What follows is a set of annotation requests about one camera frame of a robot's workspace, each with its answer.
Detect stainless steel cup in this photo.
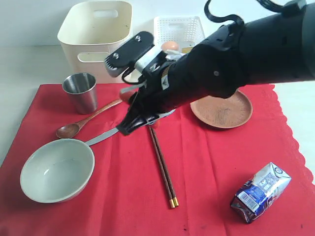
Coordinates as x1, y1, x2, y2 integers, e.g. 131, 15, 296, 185
62, 72, 98, 115

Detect pale green ceramic bowl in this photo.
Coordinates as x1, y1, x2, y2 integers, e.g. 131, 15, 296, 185
20, 139, 95, 204

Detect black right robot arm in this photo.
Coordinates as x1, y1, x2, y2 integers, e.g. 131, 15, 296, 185
117, 0, 315, 135

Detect red grilled sausage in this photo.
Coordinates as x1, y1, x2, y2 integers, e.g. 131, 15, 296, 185
119, 90, 162, 129

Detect brown wooden spoon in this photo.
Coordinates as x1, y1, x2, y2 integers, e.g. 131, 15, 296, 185
56, 98, 122, 139

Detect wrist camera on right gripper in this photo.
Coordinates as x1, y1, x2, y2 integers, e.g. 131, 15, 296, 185
104, 31, 166, 78

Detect right brown chopstick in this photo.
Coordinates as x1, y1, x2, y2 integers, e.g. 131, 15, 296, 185
155, 133, 179, 207

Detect white perforated plastic basket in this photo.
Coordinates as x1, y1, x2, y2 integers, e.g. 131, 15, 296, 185
153, 16, 205, 50

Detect brown chopstick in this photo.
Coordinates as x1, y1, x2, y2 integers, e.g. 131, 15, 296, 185
149, 125, 175, 208
155, 133, 179, 207

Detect left brown chopstick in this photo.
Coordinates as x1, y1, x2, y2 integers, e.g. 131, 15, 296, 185
149, 125, 175, 208

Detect brown egg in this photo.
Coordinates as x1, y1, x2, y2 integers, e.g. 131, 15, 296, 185
161, 41, 179, 51

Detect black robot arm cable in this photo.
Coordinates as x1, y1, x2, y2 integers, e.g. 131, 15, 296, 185
204, 0, 308, 25

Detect cream plastic storage bin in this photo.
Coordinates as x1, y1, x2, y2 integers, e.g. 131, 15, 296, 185
57, 0, 132, 83

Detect brown wooden plate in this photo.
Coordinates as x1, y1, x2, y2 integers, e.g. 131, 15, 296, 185
190, 90, 253, 129

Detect yellow cheese wedge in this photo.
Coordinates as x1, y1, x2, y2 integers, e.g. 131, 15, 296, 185
182, 47, 193, 54

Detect blue silver milk carton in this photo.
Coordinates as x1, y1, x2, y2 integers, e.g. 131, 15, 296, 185
230, 162, 291, 224

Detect metal table knife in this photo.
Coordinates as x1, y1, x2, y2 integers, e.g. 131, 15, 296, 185
85, 127, 119, 146

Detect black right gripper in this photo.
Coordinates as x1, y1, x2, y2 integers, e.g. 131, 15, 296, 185
116, 53, 197, 135

